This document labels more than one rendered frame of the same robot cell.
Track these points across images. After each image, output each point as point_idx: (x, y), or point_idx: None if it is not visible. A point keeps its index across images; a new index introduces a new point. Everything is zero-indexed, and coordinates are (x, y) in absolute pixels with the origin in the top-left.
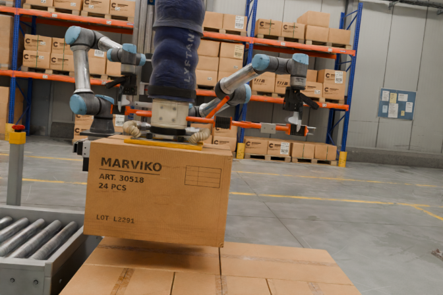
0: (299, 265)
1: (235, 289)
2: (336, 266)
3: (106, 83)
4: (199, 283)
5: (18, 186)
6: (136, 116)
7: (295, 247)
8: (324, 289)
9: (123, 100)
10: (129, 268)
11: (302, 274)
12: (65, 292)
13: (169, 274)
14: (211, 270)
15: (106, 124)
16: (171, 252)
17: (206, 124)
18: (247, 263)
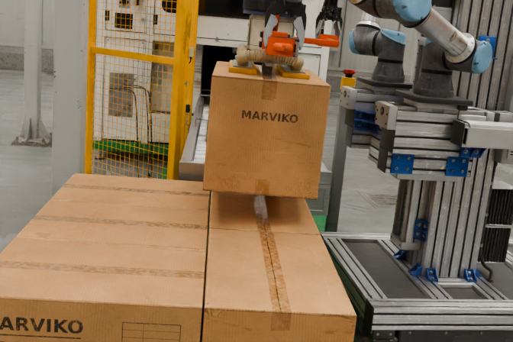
0: (260, 276)
1: (172, 230)
2: (275, 308)
3: (321, 8)
4: (183, 217)
5: (340, 138)
6: (416, 59)
7: (340, 285)
8: (183, 279)
9: (319, 27)
10: (207, 195)
11: (229, 273)
12: (156, 179)
13: (199, 207)
14: (218, 224)
15: (380, 68)
16: (259, 210)
17: (472, 72)
18: (250, 243)
